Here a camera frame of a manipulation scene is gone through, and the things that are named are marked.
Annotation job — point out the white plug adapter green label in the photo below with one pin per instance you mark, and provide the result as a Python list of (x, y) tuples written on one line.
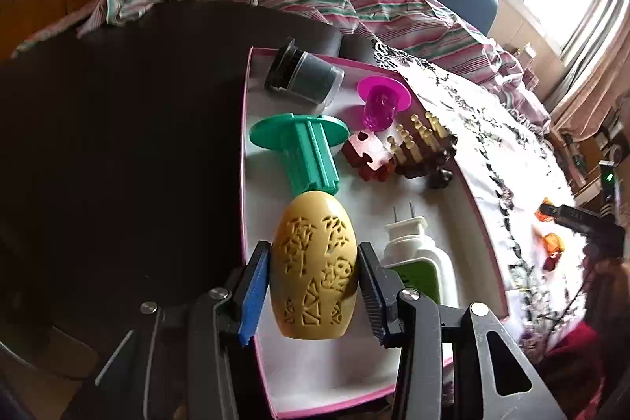
[(423, 262)]

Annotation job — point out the cluttered shelf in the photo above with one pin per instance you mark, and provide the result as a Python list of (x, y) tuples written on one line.
[(590, 149)]

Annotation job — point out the yellow carved egg-shaped ornament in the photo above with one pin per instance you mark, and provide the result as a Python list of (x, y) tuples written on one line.
[(315, 262)]

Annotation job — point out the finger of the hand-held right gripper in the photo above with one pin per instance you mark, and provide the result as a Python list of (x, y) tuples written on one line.
[(571, 216)]

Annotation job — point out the pink green striped blanket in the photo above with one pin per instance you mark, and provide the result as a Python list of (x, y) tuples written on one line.
[(403, 6)]

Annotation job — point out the grey jar with black lid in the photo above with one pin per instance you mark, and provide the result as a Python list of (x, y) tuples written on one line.
[(310, 78)]

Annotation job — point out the red wooden puzzle piece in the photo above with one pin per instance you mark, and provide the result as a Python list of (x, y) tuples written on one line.
[(366, 154)]

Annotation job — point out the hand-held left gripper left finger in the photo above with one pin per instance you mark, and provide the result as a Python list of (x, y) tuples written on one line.
[(253, 297)]

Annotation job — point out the wooden peg puzzle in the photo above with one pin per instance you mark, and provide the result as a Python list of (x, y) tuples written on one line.
[(423, 154)]

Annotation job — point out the white purple floral cloth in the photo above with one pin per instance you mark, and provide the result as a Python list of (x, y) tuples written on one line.
[(507, 154)]

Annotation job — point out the black leather cushion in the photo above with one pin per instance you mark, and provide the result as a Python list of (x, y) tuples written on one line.
[(123, 154)]

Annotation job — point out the green plastic flanged spool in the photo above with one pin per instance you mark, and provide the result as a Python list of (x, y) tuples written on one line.
[(307, 144)]

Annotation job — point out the person's red clothing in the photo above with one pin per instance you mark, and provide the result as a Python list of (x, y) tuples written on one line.
[(576, 366)]

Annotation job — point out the person's right forearm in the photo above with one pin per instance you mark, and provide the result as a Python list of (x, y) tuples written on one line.
[(613, 292)]

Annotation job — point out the pink curtain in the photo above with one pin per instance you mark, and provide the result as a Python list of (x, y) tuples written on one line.
[(590, 70)]

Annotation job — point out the pink-edged white cardboard box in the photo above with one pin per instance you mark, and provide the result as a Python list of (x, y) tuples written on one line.
[(315, 371)]

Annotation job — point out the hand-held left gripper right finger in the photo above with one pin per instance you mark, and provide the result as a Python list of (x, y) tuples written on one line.
[(370, 297)]

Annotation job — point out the magenta translucent flanged spool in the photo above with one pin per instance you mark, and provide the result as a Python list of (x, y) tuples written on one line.
[(379, 105)]

